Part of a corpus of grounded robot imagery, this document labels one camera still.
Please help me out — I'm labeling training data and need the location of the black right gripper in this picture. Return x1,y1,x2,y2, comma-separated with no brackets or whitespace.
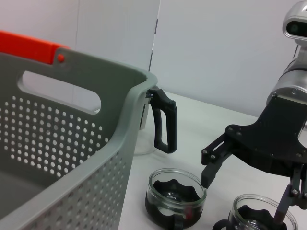
201,95,307,225

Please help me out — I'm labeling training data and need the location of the glass teacup with black holder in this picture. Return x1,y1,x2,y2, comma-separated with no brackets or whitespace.
212,193,299,230
144,167,208,230

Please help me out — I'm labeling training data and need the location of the grey perforated plastic storage bin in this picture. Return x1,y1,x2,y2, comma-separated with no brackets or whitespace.
0,46,159,230

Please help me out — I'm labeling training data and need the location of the glass teapot with black handle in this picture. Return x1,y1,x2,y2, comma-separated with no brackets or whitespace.
133,85,178,156

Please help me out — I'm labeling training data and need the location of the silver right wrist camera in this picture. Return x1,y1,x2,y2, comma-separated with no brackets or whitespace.
282,0,307,46

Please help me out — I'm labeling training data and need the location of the orange bin carry handle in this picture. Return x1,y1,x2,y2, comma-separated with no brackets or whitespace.
0,30,71,65

